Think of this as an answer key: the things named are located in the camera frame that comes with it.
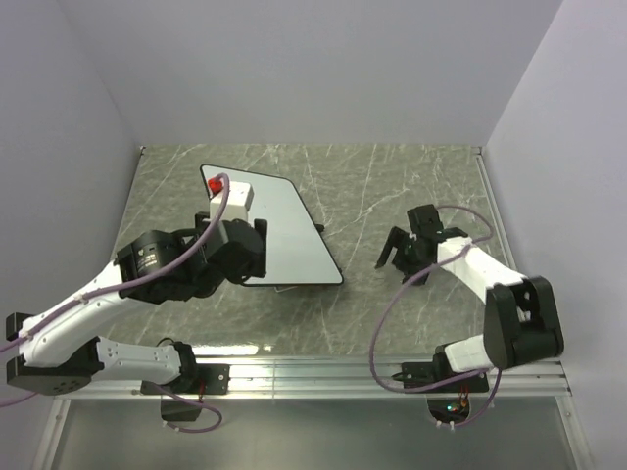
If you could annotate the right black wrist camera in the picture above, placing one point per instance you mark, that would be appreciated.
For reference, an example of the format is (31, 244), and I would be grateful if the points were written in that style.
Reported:
(426, 225)

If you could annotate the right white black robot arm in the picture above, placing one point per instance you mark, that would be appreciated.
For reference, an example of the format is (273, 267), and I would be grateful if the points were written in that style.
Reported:
(477, 271)

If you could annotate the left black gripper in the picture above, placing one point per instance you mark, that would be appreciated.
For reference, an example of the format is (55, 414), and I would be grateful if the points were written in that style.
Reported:
(257, 269)

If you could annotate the white whiteboard with black frame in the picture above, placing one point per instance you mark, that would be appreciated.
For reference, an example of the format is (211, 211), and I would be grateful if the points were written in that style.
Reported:
(296, 254)

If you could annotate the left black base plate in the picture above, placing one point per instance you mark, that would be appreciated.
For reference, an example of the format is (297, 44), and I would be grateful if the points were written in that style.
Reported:
(202, 379)

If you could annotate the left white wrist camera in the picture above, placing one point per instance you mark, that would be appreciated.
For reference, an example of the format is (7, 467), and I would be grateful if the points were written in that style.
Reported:
(239, 199)

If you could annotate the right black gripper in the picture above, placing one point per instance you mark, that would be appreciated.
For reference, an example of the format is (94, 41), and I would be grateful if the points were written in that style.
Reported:
(398, 238)

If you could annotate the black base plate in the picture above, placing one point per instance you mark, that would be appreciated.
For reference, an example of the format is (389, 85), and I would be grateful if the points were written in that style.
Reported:
(423, 374)
(202, 379)

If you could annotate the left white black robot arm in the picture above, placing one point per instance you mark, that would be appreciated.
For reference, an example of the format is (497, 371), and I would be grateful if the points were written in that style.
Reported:
(61, 350)

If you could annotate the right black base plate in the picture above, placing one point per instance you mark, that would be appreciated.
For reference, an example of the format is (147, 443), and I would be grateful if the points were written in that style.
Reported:
(423, 374)

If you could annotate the aluminium mounting rail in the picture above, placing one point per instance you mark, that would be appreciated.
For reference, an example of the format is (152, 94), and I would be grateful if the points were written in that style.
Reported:
(348, 377)

